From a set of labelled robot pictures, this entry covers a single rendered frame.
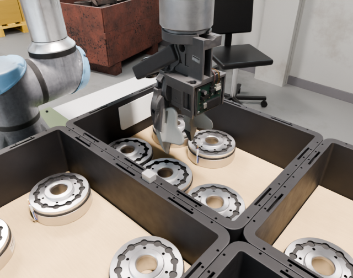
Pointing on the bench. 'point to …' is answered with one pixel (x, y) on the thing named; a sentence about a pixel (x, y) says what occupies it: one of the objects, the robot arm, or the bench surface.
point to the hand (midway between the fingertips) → (176, 139)
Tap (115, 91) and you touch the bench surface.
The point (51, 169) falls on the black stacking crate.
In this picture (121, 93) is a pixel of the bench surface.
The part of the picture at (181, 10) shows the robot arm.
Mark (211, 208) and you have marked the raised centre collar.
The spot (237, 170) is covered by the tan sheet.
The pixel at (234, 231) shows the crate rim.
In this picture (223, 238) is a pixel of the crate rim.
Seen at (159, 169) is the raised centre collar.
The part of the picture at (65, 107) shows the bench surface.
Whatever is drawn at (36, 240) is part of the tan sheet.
